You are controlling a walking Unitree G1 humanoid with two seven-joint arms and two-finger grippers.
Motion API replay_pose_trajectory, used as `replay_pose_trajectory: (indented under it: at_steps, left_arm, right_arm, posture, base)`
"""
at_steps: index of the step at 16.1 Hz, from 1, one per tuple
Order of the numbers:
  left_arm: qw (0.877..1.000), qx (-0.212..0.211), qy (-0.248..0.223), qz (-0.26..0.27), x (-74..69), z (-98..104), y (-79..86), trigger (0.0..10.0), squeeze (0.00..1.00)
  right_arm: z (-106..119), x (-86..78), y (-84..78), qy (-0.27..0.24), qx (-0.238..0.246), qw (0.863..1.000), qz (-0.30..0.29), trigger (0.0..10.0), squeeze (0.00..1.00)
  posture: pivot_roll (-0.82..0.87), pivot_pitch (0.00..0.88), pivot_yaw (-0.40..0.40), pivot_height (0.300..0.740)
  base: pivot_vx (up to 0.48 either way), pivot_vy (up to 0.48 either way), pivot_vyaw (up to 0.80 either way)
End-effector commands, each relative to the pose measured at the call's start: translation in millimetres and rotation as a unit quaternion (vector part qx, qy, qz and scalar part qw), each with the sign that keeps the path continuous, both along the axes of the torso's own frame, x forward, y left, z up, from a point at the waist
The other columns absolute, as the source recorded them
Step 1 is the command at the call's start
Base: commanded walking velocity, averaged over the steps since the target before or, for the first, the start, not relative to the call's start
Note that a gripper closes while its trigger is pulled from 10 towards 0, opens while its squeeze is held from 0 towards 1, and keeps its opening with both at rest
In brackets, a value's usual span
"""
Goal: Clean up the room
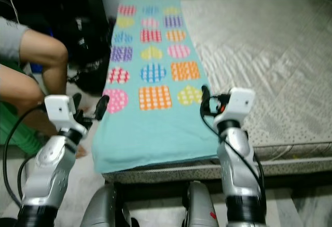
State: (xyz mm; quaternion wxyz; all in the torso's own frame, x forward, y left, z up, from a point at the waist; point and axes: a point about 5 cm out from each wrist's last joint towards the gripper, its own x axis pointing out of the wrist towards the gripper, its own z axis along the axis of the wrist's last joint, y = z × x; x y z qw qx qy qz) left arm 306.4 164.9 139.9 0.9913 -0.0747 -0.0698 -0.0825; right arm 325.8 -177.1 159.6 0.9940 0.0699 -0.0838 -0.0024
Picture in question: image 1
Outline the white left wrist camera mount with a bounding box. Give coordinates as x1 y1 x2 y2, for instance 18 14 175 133
44 95 86 137

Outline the grey right robot leg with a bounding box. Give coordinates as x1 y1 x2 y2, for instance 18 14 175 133
182 181 224 227

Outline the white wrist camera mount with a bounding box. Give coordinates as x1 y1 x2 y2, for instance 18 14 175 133
44 95 86 137
214 87 256 129

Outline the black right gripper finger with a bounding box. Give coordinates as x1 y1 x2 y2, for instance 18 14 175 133
200 84 213 117

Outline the black strapped bag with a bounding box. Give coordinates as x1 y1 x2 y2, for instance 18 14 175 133
52 14 120 95

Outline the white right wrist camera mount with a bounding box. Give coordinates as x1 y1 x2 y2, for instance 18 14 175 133
214 87 256 129

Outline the grey left robot leg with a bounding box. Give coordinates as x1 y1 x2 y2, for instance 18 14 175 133
80 184 133 227

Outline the teal heart-print blanket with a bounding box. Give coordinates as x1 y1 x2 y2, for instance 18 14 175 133
91 0 219 175

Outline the grey robot leg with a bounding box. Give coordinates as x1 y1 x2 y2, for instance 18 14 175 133
80 184 133 227
182 181 224 227

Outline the person in grey shorts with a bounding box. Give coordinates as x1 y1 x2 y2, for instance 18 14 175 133
0 17 89 160

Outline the cream quilted mattress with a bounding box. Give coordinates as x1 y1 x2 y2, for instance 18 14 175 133
104 0 332 181

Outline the blue plastic crate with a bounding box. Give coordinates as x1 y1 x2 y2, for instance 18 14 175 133
31 63 45 75

